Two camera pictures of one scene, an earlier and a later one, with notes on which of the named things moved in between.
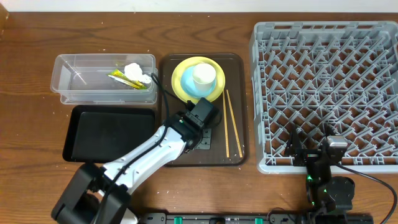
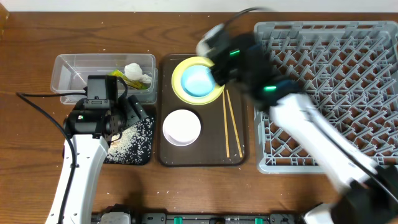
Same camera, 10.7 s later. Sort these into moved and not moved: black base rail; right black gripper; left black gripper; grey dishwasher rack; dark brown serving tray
Moved: left black gripper; right black gripper
Not moved: grey dishwasher rack; black base rail; dark brown serving tray
